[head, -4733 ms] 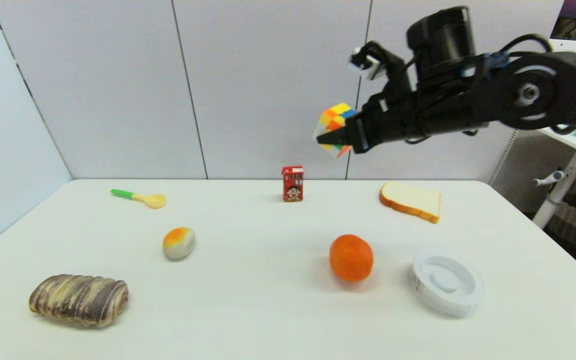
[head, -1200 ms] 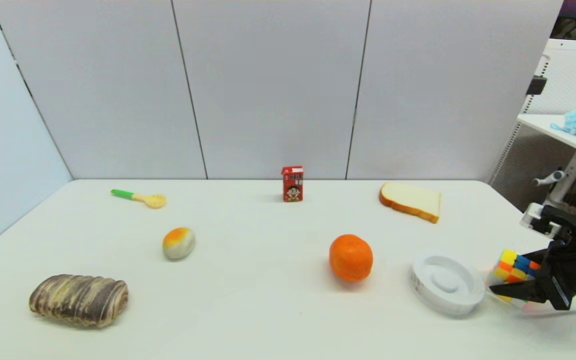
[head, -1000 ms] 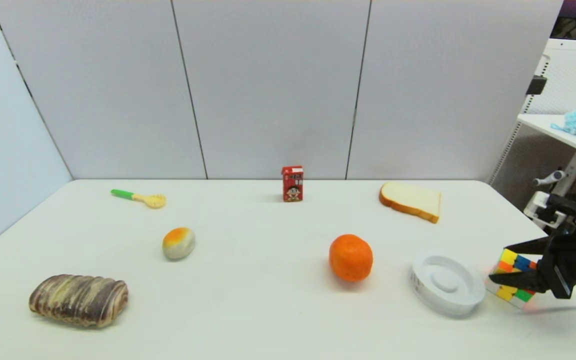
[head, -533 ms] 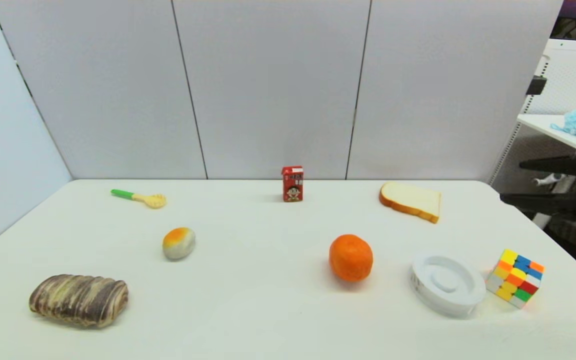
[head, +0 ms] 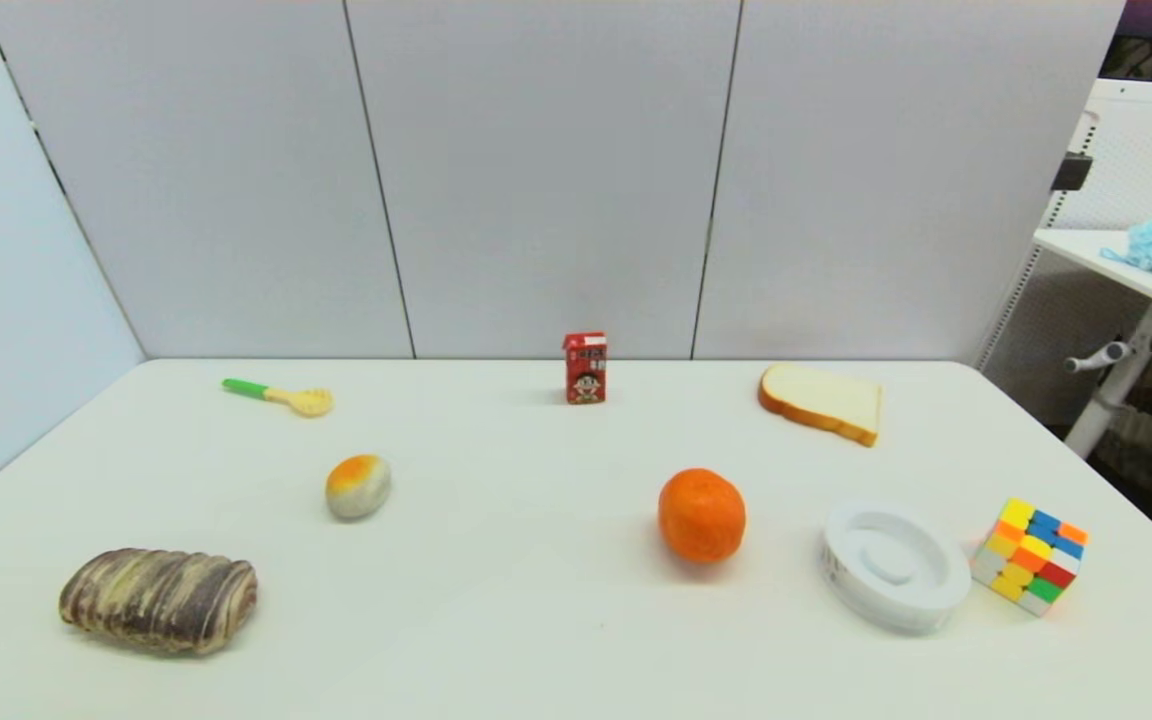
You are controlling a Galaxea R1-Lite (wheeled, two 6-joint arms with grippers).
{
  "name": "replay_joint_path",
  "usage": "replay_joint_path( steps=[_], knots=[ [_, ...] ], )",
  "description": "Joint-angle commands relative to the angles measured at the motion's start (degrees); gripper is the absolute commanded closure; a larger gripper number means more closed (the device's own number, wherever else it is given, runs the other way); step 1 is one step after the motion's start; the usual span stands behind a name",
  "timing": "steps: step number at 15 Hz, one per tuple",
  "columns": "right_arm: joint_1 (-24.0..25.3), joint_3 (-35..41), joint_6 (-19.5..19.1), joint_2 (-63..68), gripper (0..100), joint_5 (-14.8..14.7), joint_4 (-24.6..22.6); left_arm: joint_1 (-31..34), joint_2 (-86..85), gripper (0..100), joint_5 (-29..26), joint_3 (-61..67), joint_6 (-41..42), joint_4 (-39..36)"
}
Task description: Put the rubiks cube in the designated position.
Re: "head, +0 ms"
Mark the multicolour rubiks cube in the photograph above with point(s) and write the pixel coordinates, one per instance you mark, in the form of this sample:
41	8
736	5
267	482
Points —
1029	556

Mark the red milk carton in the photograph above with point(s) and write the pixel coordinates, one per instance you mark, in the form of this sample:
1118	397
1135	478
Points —
586	368

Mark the orange fruit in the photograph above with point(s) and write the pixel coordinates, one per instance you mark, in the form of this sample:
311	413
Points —
701	515

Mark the slice of toast bread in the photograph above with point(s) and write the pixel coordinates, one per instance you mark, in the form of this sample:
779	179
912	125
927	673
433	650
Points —
822	402

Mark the orange and grey egg toy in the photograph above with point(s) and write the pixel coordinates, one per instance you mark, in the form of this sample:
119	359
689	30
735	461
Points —
358	486

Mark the white round plastic dish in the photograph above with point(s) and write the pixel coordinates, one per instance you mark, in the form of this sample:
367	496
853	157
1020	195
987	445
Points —
894	566

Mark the brown striped bread loaf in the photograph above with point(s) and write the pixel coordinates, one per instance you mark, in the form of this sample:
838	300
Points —
158	600

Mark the black clamp on panel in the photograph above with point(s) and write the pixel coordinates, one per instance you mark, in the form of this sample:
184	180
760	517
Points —
1071	172

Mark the white perforated panel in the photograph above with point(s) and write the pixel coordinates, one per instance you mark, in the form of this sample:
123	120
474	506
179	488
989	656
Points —
1096	230

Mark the white side desk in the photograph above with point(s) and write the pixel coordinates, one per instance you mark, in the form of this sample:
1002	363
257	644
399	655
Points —
1131	330

